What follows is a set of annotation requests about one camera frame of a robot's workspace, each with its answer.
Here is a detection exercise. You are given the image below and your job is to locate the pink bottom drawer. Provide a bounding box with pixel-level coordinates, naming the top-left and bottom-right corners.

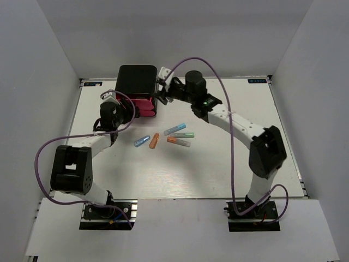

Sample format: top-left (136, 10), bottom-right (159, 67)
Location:
top-left (139, 110), bottom-right (157, 117)

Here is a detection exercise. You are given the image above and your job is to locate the pink drawer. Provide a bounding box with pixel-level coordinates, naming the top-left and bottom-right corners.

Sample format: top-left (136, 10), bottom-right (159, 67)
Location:
top-left (126, 93), bottom-right (154, 110)
top-left (139, 110), bottom-right (157, 117)

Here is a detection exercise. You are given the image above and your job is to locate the pink top drawer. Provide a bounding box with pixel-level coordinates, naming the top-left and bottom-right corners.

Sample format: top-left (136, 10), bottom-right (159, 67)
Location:
top-left (126, 93), bottom-right (154, 110)

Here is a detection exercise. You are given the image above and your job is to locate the blue translucent lead case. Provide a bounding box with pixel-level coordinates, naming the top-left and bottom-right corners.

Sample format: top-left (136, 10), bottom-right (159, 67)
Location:
top-left (134, 135), bottom-right (150, 147)

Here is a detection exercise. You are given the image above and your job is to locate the blue capped lead tube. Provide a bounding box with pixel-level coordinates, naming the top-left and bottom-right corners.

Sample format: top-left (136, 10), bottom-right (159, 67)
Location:
top-left (164, 123), bottom-right (186, 136)

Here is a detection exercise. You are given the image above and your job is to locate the green capped lead tube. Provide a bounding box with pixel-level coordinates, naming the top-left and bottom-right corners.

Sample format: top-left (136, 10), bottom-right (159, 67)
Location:
top-left (170, 132), bottom-right (195, 139)

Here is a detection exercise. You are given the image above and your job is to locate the orange capped lead tube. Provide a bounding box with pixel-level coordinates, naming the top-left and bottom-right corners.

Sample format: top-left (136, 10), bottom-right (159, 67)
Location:
top-left (166, 136), bottom-right (191, 147)

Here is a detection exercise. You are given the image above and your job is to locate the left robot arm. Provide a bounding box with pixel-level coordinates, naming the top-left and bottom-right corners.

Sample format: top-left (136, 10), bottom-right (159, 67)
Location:
top-left (50, 98), bottom-right (140, 218)

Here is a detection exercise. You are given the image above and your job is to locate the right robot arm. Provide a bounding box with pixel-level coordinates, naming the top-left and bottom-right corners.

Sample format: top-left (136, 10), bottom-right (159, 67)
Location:
top-left (155, 67), bottom-right (287, 218)

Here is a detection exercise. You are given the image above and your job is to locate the black drawer cabinet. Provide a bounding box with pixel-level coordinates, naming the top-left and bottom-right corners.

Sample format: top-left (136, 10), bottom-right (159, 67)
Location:
top-left (115, 65), bottom-right (158, 112)

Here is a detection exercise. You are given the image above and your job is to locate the orange translucent lead case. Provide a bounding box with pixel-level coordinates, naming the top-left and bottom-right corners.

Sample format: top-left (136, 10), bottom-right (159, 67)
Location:
top-left (149, 133), bottom-right (160, 149)

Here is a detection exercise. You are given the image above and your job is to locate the left blue table label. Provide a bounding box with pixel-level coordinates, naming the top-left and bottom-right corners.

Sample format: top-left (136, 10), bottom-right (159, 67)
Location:
top-left (83, 81), bottom-right (103, 87)

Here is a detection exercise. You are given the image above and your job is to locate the blue table label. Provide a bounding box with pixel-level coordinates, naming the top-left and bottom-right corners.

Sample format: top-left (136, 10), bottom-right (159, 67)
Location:
top-left (248, 79), bottom-right (268, 84)
top-left (83, 81), bottom-right (103, 87)

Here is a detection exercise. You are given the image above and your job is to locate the right blue table label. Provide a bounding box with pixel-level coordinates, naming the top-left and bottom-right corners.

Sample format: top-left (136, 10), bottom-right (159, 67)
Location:
top-left (248, 79), bottom-right (268, 84)

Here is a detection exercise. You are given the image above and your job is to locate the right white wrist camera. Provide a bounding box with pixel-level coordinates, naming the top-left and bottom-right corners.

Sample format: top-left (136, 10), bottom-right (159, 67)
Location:
top-left (157, 67), bottom-right (174, 92)

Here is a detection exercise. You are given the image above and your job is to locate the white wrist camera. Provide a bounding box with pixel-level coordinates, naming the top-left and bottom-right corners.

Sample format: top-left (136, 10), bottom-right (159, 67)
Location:
top-left (157, 67), bottom-right (174, 92)
top-left (100, 90), bottom-right (119, 105)

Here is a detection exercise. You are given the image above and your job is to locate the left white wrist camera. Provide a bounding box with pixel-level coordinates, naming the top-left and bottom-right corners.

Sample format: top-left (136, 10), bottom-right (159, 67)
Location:
top-left (100, 90), bottom-right (119, 105)

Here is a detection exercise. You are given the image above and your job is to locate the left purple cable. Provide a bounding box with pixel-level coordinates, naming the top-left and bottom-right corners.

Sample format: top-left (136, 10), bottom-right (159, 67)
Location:
top-left (35, 92), bottom-right (137, 230)

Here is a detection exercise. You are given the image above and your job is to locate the purple cable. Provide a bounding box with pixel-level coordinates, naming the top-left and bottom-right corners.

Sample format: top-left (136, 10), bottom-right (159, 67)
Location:
top-left (171, 56), bottom-right (290, 224)
top-left (35, 92), bottom-right (137, 230)

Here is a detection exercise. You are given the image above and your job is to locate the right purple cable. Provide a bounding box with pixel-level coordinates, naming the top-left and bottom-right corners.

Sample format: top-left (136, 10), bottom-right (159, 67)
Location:
top-left (171, 56), bottom-right (290, 224)

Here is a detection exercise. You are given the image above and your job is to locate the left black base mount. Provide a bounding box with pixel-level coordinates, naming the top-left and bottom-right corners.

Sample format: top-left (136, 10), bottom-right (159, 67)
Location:
top-left (79, 200), bottom-right (138, 231)

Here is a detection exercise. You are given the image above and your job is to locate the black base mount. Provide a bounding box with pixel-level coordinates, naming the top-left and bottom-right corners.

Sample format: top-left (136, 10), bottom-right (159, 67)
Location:
top-left (224, 201), bottom-right (280, 232)
top-left (79, 200), bottom-right (138, 231)

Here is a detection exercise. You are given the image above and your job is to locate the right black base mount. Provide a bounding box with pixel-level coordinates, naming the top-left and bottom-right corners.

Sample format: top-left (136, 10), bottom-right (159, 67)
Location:
top-left (224, 201), bottom-right (280, 232)

